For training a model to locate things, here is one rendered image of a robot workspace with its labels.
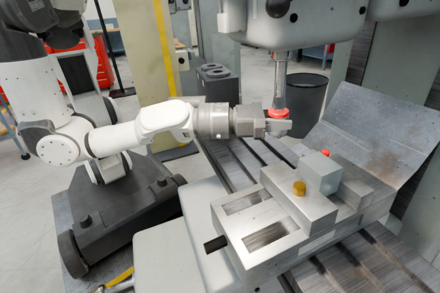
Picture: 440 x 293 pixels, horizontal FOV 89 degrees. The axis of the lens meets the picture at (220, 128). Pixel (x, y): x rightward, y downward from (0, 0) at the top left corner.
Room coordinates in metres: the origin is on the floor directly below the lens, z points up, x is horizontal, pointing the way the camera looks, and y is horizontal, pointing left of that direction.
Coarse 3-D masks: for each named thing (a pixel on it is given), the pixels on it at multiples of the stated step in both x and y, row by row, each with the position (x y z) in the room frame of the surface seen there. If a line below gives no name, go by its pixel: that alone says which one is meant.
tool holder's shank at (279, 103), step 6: (276, 60) 0.47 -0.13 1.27; (282, 60) 0.46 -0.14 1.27; (276, 66) 0.46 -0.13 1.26; (282, 66) 0.45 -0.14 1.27; (276, 72) 0.46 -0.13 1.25; (282, 72) 0.45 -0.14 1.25; (276, 78) 0.46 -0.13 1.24; (282, 78) 0.45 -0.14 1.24; (276, 84) 0.46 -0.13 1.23; (282, 84) 0.45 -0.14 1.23; (276, 90) 0.45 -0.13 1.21; (282, 90) 0.45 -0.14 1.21; (276, 96) 0.45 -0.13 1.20; (282, 96) 0.45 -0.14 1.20; (276, 102) 0.45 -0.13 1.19; (282, 102) 0.45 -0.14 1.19; (276, 108) 0.45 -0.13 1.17; (282, 108) 0.45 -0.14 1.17
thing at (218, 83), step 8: (208, 64) 0.95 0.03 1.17; (216, 64) 0.94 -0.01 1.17; (200, 72) 0.88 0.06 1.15; (208, 72) 0.82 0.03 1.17; (216, 72) 0.84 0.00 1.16; (224, 72) 0.81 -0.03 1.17; (200, 80) 0.86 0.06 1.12; (208, 80) 0.76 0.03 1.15; (216, 80) 0.76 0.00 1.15; (224, 80) 0.77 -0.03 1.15; (232, 80) 0.77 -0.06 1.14; (200, 88) 0.88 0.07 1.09; (208, 88) 0.75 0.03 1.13; (216, 88) 0.76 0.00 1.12; (224, 88) 0.77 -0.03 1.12; (232, 88) 0.77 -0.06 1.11; (208, 96) 0.75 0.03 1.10; (216, 96) 0.76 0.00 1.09; (224, 96) 0.77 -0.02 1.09; (232, 96) 0.77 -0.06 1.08; (232, 104) 0.77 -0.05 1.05
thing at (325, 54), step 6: (108, 24) 8.06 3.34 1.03; (96, 30) 8.19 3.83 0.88; (102, 30) 7.97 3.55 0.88; (108, 30) 7.86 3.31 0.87; (114, 30) 7.92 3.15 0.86; (114, 48) 8.47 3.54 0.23; (120, 48) 8.35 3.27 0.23; (306, 48) 5.87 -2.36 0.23; (312, 48) 5.81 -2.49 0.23; (324, 48) 5.25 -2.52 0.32; (330, 48) 5.15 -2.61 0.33; (306, 54) 5.21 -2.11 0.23; (312, 54) 5.16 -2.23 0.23; (318, 54) 5.12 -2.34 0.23; (324, 54) 4.68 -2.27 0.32; (330, 54) 5.03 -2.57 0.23; (324, 60) 4.65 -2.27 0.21; (324, 66) 4.64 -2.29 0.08
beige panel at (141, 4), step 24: (120, 0) 2.00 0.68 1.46; (144, 0) 2.05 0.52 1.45; (120, 24) 1.98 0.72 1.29; (144, 24) 2.04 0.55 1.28; (168, 24) 2.11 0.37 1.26; (144, 48) 2.03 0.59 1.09; (168, 48) 2.09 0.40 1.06; (144, 72) 2.01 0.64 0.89; (168, 72) 2.08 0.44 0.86; (144, 96) 2.00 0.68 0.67; (168, 96) 2.07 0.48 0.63; (168, 144) 2.04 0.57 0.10; (192, 144) 2.11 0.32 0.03
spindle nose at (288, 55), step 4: (272, 52) 0.46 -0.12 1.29; (276, 52) 0.45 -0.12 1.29; (280, 52) 0.44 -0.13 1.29; (284, 52) 0.44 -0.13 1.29; (288, 52) 0.44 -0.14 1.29; (292, 52) 0.44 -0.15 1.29; (272, 56) 0.45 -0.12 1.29; (276, 56) 0.45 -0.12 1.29; (280, 56) 0.44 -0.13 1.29; (284, 56) 0.44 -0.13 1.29; (288, 56) 0.44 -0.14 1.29; (292, 56) 0.44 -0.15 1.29
